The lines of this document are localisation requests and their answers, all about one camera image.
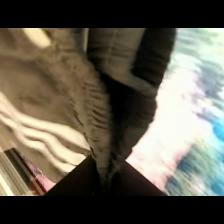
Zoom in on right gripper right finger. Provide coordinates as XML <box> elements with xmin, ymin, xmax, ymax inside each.
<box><xmin>112</xmin><ymin>159</ymin><xmax>168</xmax><ymax>197</ymax></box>

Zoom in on grey garment with white stripes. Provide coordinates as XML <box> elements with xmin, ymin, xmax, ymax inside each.
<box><xmin>0</xmin><ymin>28</ymin><xmax>178</xmax><ymax>193</ymax></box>

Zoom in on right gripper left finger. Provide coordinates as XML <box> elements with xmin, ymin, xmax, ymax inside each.
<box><xmin>44</xmin><ymin>155</ymin><xmax>105</xmax><ymax>197</ymax></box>

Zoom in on silver frame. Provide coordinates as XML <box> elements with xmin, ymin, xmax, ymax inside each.
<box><xmin>0</xmin><ymin>148</ymin><xmax>34</xmax><ymax>197</ymax></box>

